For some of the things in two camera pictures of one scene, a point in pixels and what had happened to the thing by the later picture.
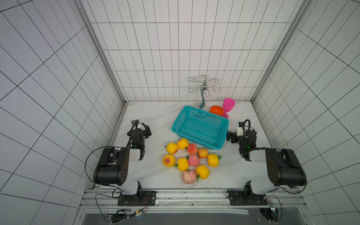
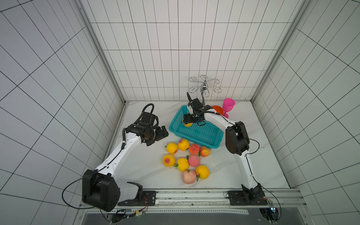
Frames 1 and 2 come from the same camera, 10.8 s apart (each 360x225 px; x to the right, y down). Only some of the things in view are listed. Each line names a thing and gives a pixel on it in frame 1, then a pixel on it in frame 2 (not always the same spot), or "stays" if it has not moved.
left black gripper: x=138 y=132 → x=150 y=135
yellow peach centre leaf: x=183 y=164 stays
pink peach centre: x=193 y=160 stays
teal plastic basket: x=203 y=129 stays
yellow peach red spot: x=168 y=161 stays
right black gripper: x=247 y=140 → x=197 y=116
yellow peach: x=172 y=148 stays
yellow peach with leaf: x=213 y=160 → x=189 y=124
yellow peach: x=202 y=172 stays
